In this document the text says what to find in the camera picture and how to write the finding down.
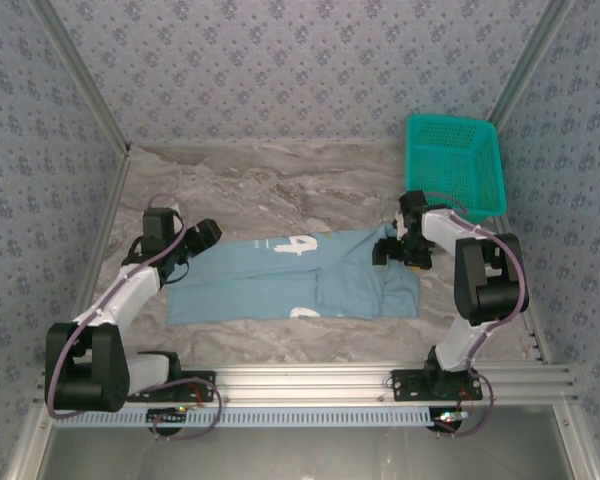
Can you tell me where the aluminium lower frame rail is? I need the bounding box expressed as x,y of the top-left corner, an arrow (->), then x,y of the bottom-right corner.
2,404 -> 56,480
552,404 -> 600,480

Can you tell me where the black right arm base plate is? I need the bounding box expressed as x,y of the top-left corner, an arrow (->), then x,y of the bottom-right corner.
390,368 -> 484,403

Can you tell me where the grey metal plate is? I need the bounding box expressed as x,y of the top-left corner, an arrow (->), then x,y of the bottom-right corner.
44,427 -> 571,480

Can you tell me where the slotted cable duct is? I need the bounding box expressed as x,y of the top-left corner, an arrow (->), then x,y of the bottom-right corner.
53,407 -> 434,429

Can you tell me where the teal plastic basket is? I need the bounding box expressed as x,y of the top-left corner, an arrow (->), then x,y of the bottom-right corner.
404,113 -> 509,225

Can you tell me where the aluminium cross rail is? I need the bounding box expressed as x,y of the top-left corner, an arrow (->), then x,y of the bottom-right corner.
32,363 -> 580,407

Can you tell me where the black controller board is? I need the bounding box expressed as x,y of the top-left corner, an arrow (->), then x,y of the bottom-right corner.
146,407 -> 189,435
432,408 -> 469,435

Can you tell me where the light blue t-shirt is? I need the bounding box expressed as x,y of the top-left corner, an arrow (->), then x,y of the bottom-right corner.
165,224 -> 422,327

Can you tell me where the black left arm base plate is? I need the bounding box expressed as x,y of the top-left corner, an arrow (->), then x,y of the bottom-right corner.
126,368 -> 217,403

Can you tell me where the aluminium frame post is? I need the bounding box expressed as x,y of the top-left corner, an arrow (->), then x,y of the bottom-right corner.
29,0 -> 134,157
488,0 -> 577,129

